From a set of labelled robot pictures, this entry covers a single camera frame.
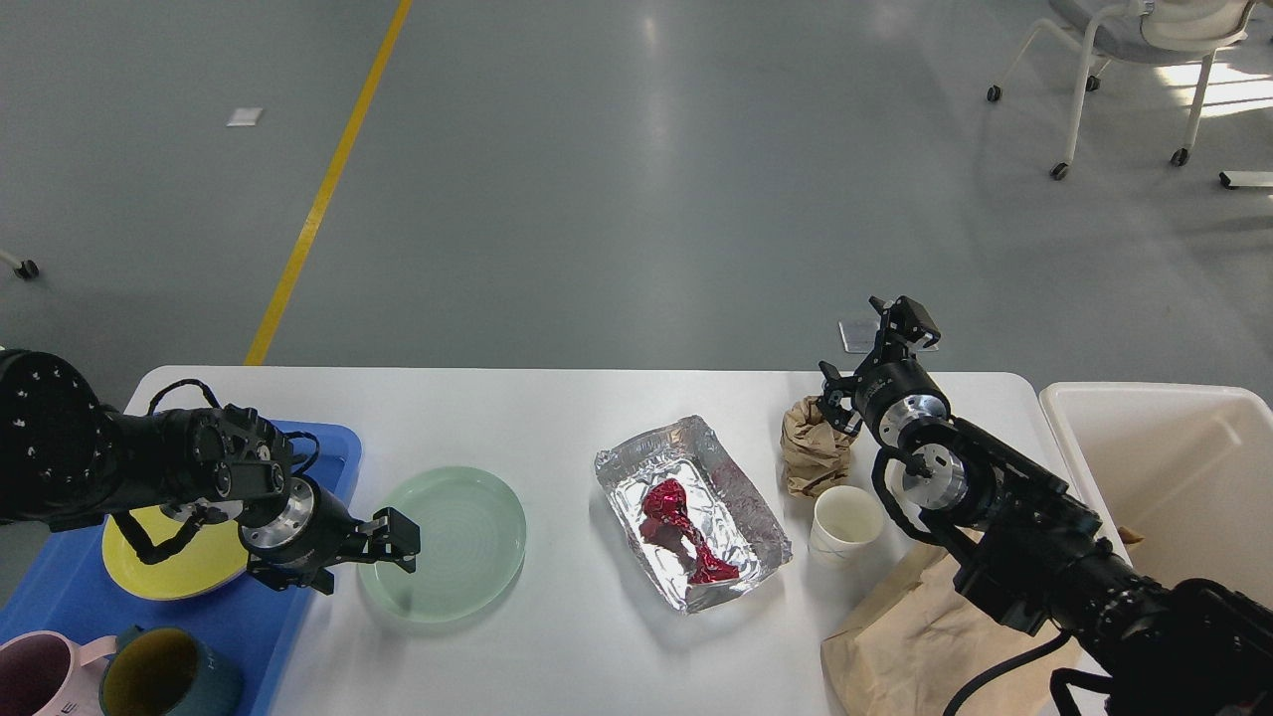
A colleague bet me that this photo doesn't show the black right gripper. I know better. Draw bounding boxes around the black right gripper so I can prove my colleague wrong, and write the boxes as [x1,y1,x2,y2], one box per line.
[819,296,952,448]

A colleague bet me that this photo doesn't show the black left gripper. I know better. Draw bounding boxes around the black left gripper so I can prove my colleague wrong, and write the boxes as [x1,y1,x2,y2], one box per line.
[237,476,420,598]

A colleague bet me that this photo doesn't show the dark teal mug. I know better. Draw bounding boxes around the dark teal mug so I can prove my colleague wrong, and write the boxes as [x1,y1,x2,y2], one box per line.
[98,626,244,715]

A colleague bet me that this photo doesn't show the pink mug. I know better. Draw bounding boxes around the pink mug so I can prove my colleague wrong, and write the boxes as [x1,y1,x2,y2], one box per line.
[1,629,117,715]

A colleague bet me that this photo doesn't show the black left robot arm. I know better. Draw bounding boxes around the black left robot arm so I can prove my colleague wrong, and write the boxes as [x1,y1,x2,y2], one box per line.
[1,349,423,595]

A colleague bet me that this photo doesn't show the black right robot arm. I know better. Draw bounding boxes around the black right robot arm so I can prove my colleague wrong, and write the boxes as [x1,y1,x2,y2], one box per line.
[819,296,1272,715]

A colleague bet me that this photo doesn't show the grey floor plate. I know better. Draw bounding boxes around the grey floor plate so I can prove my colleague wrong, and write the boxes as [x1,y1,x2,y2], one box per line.
[838,320,941,355]

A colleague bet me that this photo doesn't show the crumpled brown paper ball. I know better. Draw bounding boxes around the crumpled brown paper ball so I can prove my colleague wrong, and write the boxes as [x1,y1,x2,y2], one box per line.
[779,396,855,499]

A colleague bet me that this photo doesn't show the yellow plate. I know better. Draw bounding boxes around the yellow plate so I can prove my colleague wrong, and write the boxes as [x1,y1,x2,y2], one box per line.
[101,519,250,600]

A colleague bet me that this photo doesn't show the light green plate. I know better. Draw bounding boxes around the light green plate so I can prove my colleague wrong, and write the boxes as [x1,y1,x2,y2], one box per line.
[358,466,527,626]

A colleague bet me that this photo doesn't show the white paper cup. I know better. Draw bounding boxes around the white paper cup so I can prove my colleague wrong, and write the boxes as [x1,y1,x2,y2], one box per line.
[808,485,885,568]

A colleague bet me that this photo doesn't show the aluminium foil tray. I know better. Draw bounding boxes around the aluminium foil tray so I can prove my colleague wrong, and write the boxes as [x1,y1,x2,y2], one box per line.
[593,417,792,615]

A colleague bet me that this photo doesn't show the red crumpled wrapper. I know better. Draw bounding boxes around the red crumpled wrapper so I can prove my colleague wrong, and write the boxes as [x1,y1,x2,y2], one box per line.
[639,476,741,585]

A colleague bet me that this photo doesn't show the blue plastic tray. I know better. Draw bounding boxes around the blue plastic tray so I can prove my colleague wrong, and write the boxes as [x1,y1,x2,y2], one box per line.
[0,420,363,716]

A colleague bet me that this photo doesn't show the flat brown paper bag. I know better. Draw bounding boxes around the flat brown paper bag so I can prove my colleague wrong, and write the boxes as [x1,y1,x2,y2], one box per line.
[821,543,1059,715]

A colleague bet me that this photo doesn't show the white plastic bin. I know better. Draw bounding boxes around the white plastic bin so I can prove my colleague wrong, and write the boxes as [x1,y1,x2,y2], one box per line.
[1040,382,1272,606]

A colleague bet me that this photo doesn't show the white bar on floor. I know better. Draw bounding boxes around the white bar on floor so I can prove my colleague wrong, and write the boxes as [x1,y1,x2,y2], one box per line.
[1218,169,1273,190]

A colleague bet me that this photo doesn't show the white office chair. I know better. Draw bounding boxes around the white office chair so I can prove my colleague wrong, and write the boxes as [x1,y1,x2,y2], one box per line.
[987,1,1256,181]

